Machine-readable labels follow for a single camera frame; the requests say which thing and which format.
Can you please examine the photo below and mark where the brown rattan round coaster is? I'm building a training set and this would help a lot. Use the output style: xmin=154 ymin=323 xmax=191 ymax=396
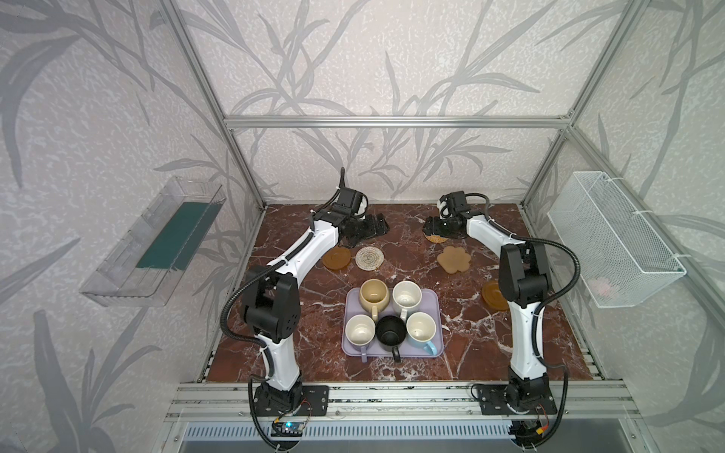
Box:
xmin=426 ymin=235 xmax=449 ymax=243

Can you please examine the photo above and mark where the cork flower coaster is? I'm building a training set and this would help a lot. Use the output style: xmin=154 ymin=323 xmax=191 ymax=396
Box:
xmin=436 ymin=247 xmax=472 ymax=275

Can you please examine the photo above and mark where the amber glass round coaster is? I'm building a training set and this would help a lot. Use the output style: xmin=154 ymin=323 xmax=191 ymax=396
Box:
xmin=322 ymin=247 xmax=352 ymax=271

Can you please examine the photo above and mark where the white woven round coaster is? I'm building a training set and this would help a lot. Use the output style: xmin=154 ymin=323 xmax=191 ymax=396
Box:
xmin=355 ymin=247 xmax=385 ymax=272

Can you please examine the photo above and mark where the beige ceramic mug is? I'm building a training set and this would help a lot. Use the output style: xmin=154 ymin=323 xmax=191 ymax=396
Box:
xmin=359 ymin=279 xmax=390 ymax=323

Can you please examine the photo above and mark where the white speckled mug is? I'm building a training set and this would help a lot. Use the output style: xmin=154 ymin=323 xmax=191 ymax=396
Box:
xmin=392 ymin=280 xmax=423 ymax=322

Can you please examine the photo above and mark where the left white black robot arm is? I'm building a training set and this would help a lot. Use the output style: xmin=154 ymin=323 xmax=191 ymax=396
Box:
xmin=219 ymin=185 xmax=389 ymax=411

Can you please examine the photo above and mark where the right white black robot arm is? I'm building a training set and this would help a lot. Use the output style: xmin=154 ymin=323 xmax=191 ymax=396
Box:
xmin=424 ymin=191 xmax=582 ymax=413

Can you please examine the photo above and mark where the lilac plastic tray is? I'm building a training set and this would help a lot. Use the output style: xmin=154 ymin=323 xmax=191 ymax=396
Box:
xmin=342 ymin=288 xmax=445 ymax=362

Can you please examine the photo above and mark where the black mug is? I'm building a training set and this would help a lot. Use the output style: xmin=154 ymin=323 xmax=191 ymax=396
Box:
xmin=376 ymin=315 xmax=407 ymax=364

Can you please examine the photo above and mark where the pink object in basket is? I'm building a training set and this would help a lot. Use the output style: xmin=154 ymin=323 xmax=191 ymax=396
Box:
xmin=587 ymin=277 xmax=619 ymax=299

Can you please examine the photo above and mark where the small green-lit circuit board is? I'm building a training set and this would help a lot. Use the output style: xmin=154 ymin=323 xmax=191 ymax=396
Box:
xmin=271 ymin=420 xmax=305 ymax=437

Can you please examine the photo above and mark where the left black corrugated cable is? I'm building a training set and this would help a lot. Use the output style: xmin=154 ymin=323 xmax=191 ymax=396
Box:
xmin=219 ymin=167 xmax=347 ymax=448

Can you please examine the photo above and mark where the black corrugated cable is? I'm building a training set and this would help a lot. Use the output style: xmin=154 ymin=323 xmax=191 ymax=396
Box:
xmin=219 ymin=167 xmax=347 ymax=448
xmin=463 ymin=191 xmax=583 ymax=448

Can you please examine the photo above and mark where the right black corrugated cable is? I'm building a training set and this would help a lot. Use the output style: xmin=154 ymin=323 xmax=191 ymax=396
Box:
xmin=463 ymin=191 xmax=583 ymax=448

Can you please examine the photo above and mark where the white mug blue handle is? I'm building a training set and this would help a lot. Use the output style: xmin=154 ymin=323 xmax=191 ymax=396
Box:
xmin=406 ymin=313 xmax=438 ymax=356

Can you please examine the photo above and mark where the white mug lilac handle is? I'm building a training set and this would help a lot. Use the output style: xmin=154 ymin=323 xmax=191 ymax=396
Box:
xmin=345 ymin=314 xmax=376 ymax=364

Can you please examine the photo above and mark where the white wire mesh basket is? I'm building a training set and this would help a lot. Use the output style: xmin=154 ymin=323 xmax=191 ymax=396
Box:
xmin=548 ymin=171 xmax=686 ymax=309

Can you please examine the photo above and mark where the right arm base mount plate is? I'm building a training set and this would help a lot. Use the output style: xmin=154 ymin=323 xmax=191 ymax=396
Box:
xmin=470 ymin=382 xmax=558 ymax=415

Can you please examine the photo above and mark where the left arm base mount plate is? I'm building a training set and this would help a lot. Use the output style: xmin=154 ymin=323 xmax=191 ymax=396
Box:
xmin=252 ymin=383 xmax=330 ymax=417

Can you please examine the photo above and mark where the clear plastic wall bin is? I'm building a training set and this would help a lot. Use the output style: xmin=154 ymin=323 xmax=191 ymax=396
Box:
xmin=79 ymin=177 xmax=227 ymax=308

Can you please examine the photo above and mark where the aluminium front rail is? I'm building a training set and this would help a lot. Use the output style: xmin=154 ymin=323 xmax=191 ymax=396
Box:
xmin=164 ymin=381 xmax=641 ymax=422

